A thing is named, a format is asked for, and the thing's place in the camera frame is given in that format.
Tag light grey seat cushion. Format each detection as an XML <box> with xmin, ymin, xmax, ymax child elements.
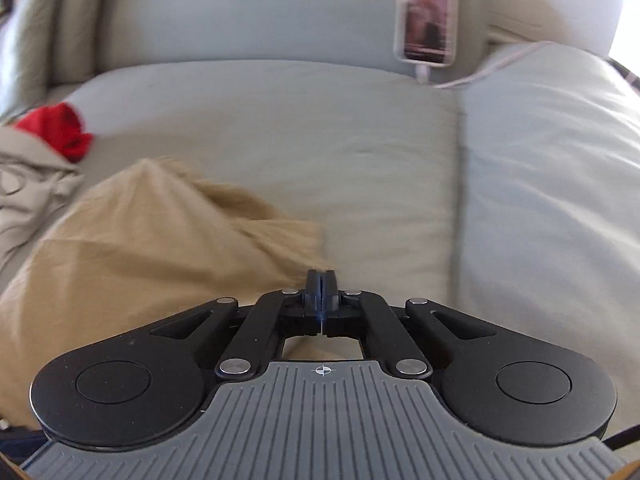
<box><xmin>457</xmin><ymin>44</ymin><xmax>639</xmax><ymax>412</ymax></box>

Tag white smartphone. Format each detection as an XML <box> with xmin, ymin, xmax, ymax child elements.
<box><xmin>394</xmin><ymin>0</ymin><xmax>459</xmax><ymax>68</ymax></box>

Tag red garment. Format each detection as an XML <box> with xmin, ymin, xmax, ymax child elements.
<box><xmin>14</xmin><ymin>102</ymin><xmax>93</xmax><ymax>164</ymax></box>

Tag beige hoodie with bear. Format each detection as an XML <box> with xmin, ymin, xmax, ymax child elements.
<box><xmin>1</xmin><ymin>126</ymin><xmax>85</xmax><ymax>266</ymax></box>

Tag white charging cable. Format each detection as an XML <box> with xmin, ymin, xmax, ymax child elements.
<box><xmin>413</xmin><ymin>39</ymin><xmax>557</xmax><ymax>90</ymax></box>

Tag grey sofa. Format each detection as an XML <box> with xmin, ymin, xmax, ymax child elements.
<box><xmin>0</xmin><ymin>0</ymin><xmax>640</xmax><ymax>340</ymax></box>

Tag tan khaki jacket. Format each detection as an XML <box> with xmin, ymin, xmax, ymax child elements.
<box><xmin>0</xmin><ymin>156</ymin><xmax>331</xmax><ymax>430</ymax></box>

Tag grey-green throw pillow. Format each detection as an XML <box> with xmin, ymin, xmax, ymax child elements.
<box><xmin>49</xmin><ymin>0</ymin><xmax>102</xmax><ymax>86</ymax></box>
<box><xmin>1</xmin><ymin>0</ymin><xmax>58</xmax><ymax>122</ymax></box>

